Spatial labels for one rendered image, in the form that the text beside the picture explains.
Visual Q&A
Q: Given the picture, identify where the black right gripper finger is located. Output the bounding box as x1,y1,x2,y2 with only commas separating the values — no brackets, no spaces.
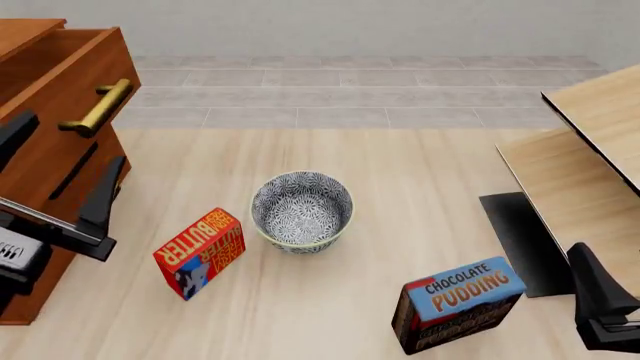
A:
566,241,640,326

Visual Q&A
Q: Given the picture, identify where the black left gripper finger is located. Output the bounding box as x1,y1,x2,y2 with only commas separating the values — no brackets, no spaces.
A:
76,154,128,241
0,108,41,175

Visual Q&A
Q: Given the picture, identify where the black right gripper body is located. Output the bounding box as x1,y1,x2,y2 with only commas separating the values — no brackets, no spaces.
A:
574,310,640,353

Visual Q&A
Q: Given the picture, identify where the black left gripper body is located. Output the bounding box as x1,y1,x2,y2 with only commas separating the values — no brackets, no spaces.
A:
0,195,118,263

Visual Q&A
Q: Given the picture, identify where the closed wooden drawer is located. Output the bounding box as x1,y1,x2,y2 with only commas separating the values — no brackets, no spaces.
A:
49,125,134,228

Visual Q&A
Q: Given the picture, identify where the open wooden drawer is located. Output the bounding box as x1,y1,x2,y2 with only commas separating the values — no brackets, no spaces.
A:
0,26,144,218

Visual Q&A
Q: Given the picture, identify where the wooden cabinet with drawers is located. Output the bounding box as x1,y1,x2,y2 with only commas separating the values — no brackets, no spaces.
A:
0,18,144,326

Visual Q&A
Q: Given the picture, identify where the red butter box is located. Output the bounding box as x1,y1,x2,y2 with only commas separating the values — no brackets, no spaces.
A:
152,207,247,302

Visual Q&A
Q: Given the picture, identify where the pale wooden shelf unit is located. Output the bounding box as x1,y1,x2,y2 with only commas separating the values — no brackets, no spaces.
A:
478,63,640,300

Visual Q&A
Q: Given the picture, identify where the chocolate pudding box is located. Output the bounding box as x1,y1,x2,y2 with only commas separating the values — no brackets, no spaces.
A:
391,255,528,357

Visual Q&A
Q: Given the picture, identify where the blue white patterned bowl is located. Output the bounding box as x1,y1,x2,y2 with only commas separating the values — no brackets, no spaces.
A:
249,171,354,256

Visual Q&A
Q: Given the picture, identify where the brass drawer handle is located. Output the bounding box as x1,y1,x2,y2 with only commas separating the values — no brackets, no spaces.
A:
57,78,135,139

